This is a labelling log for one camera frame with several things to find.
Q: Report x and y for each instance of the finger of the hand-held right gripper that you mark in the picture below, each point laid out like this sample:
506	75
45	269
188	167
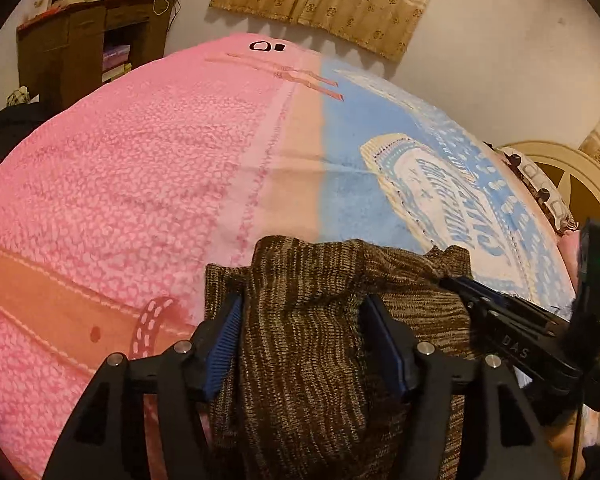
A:
500	297

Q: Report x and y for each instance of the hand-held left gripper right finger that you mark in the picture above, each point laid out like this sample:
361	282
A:
387	347

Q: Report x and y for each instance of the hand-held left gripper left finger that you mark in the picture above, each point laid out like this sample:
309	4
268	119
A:
225	350

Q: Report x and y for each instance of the brown knit sweater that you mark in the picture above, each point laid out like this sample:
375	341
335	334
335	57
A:
305	360

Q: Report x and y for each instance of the pile of dark clothes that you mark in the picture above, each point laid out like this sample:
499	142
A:
5	130

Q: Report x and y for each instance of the pink pillow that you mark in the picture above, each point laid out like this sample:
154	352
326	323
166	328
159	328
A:
570	255

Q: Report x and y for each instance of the white patterned pillow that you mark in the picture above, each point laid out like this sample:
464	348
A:
535	185

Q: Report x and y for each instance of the cream round wooden headboard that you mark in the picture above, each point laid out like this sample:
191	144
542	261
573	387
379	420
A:
570	165

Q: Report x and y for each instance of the pink and blue printed blanket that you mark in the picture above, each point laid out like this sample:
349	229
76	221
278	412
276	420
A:
155	185

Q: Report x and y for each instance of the stack of books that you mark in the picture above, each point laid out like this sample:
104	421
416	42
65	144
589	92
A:
115	62

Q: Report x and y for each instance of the brown wooden cabinet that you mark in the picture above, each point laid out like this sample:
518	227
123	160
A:
65	50

